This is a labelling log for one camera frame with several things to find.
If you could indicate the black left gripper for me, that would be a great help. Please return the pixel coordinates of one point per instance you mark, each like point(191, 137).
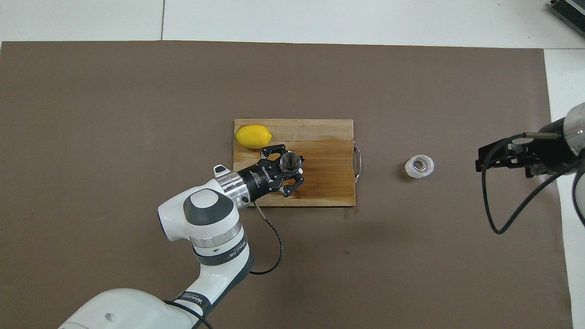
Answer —
point(260, 178)

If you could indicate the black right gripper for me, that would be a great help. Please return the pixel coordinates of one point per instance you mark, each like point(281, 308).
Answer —
point(546, 153)

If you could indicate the steel double jigger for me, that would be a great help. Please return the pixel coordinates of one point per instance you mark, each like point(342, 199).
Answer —
point(290, 162)

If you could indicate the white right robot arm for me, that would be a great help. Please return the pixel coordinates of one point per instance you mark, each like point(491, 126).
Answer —
point(577, 128)

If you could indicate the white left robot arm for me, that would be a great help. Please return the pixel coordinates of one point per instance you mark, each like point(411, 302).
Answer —
point(205, 214)

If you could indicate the yellow lemon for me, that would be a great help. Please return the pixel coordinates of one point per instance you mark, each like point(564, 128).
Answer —
point(253, 136)

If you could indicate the brown table mat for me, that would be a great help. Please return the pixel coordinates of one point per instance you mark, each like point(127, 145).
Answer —
point(137, 114)

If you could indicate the black ribbed metal device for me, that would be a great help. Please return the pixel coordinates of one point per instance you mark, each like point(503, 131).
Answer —
point(571, 11)

